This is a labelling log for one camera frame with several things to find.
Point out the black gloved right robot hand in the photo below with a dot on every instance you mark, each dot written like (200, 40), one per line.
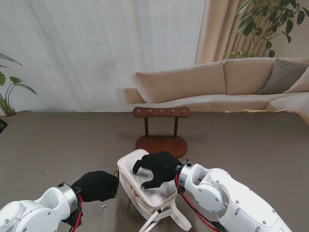
(161, 166)

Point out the cream white zipper bag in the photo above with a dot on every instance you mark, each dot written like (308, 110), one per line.
(154, 198)

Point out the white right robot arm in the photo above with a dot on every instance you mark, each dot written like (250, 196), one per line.
(229, 200)

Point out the beige sofa cushion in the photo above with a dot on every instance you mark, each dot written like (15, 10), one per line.
(301, 84)

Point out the tall dark-leaf houseplant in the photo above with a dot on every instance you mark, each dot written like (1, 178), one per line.
(251, 25)

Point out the broad-leaf green houseplant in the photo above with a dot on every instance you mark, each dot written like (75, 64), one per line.
(15, 81)

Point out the beige sofa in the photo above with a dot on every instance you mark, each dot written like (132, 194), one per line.
(181, 82)

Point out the beige pleated curtain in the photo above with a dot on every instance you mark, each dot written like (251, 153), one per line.
(217, 36)

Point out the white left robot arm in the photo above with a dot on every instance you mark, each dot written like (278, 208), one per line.
(36, 210)

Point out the grey sofa cushion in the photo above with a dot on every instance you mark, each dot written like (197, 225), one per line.
(282, 77)

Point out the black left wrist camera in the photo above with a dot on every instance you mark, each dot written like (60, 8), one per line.
(71, 218)

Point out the white sheer curtain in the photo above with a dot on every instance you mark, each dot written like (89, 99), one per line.
(96, 53)

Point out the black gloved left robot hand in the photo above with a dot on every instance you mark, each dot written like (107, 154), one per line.
(96, 186)

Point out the white paper scrap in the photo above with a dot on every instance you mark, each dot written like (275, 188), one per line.
(104, 206)

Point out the black flat device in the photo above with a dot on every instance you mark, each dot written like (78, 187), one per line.
(2, 125)

